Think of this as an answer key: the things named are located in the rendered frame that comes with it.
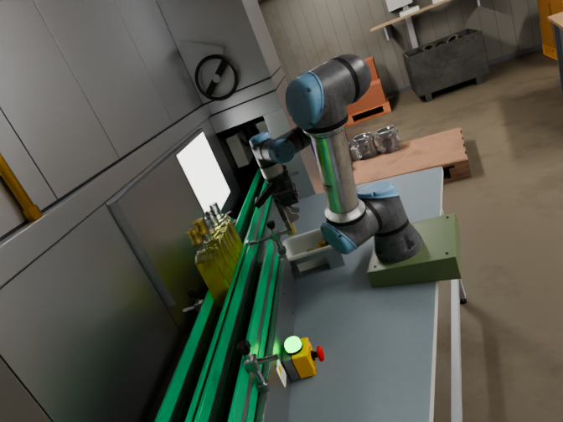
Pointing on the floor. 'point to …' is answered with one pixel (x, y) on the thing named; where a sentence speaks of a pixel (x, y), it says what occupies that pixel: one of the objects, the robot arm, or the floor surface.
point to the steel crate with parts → (446, 63)
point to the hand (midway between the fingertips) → (288, 224)
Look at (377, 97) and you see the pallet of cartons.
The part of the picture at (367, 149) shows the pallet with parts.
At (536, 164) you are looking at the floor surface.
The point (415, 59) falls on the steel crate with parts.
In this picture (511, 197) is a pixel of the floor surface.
